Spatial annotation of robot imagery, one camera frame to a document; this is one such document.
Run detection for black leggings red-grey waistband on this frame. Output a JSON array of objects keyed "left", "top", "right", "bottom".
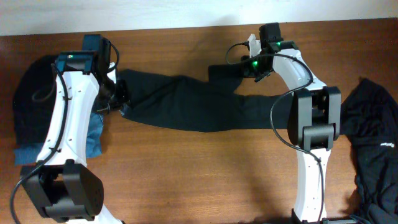
[{"left": 119, "top": 65, "right": 293, "bottom": 133}]

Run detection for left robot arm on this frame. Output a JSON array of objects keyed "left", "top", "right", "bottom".
[{"left": 15, "top": 34, "right": 129, "bottom": 223}]

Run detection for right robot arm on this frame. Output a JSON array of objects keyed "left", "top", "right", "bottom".
[{"left": 240, "top": 22, "right": 341, "bottom": 223}]

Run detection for folded black garment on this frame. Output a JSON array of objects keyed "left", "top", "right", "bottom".
[{"left": 12, "top": 55, "right": 57, "bottom": 145}]

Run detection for folded blue jeans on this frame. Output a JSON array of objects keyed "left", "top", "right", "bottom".
[{"left": 13, "top": 104, "right": 104, "bottom": 166}]

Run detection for black shirt with logo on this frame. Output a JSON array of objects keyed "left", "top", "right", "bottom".
[{"left": 341, "top": 78, "right": 397, "bottom": 223}]

